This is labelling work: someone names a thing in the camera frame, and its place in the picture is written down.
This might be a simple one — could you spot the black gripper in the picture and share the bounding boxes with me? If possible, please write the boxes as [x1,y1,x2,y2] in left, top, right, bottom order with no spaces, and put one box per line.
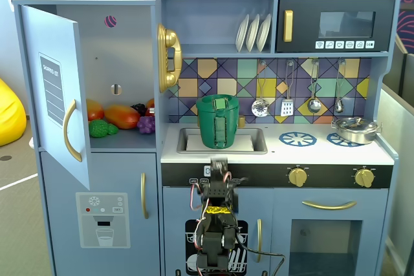
[210,156,233,187]

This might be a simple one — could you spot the steel pot with lid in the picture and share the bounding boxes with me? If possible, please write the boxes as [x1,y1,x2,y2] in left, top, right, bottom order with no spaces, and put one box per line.
[331,116,383,145]

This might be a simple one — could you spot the green plastic container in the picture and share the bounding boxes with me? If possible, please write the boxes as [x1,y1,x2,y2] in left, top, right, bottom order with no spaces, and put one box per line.
[197,112,240,150]

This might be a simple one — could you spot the grey toy sink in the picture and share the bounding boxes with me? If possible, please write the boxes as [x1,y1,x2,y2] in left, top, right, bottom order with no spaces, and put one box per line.
[177,127,268,155]

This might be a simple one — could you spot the steel slotted skimmer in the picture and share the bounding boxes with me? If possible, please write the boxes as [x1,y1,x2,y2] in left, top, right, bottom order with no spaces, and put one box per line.
[251,59,270,118]

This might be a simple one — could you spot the gold stove knob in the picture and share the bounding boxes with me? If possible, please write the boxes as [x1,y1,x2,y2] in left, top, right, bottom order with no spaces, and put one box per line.
[288,167,308,188]
[354,168,376,188]

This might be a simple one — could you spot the purple toy grapes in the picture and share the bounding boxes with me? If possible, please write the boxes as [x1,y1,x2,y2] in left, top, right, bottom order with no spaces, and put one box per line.
[137,116,155,134]

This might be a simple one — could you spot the steel slotted spatula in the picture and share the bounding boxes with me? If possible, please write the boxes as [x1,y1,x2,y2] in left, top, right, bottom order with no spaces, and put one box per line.
[280,59,295,117]

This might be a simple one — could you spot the blue toy kitchen unit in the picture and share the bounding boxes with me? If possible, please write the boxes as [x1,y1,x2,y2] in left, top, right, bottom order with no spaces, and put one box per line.
[12,0,402,276]

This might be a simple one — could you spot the orange toy mango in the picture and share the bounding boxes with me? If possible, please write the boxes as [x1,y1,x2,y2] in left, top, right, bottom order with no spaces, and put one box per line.
[103,104,141,130]

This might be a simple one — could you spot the steel ladle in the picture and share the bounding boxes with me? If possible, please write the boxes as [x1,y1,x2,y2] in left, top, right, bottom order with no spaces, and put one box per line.
[307,59,322,114]

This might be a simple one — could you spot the green toy lettuce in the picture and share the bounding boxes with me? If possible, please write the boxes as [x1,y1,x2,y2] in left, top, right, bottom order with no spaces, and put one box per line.
[89,119,120,138]

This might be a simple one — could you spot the ice dispenser sticker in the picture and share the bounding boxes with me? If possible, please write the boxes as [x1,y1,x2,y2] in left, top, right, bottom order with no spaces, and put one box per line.
[75,191,131,249]

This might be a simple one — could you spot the white toy plate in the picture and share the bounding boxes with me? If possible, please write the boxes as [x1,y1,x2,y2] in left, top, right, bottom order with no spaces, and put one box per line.
[256,13,272,52]
[235,14,250,53]
[245,14,261,53]

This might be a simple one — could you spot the steel spoon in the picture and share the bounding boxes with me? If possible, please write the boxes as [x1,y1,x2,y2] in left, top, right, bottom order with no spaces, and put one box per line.
[334,58,346,114]

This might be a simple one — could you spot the gold toy telephone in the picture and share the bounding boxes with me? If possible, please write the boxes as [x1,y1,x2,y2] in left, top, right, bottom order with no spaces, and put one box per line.
[157,23,183,93]

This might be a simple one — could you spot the orange red toy peach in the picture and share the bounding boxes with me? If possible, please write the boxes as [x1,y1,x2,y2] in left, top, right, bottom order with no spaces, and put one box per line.
[85,99,105,122]

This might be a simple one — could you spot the black toy microwave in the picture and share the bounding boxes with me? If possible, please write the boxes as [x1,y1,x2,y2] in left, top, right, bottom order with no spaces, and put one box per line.
[275,0,396,53]

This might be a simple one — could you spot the grey shopping list sticker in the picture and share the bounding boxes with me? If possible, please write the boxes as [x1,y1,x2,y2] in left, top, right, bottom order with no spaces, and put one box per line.
[38,52,65,127]

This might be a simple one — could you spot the grey partition panel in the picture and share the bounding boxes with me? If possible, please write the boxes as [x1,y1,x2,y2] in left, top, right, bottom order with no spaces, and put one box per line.
[378,39,414,276]

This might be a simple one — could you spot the blue fridge door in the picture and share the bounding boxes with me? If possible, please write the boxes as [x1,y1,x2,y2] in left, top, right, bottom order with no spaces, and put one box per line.
[19,5,92,190]

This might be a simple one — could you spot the yellow beanbag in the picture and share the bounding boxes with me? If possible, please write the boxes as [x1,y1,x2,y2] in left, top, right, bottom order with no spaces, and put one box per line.
[0,78,27,147]

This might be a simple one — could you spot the red white servo cable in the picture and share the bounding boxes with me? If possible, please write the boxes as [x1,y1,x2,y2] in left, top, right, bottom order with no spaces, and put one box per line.
[190,182,208,225]

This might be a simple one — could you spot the gold freezer door handle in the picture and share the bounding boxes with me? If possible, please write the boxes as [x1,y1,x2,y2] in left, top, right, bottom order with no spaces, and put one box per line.
[140,172,149,220]

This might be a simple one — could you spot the gold dishwasher door handle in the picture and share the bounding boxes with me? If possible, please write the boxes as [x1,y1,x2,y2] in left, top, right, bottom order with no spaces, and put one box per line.
[256,218,263,262]

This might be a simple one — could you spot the black power cable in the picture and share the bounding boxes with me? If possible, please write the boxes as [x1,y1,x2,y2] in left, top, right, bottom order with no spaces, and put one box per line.
[235,232,286,276]

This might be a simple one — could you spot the gold oven handle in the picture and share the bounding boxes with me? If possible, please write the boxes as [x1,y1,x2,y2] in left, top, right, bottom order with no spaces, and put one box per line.
[302,200,358,211]

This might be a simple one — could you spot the gold fridge door handle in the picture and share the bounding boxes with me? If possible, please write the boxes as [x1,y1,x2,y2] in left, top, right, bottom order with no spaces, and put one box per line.
[63,99,83,162]

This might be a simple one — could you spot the gold microwave handle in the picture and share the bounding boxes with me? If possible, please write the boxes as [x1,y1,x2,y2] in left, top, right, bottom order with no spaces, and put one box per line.
[283,10,294,43]

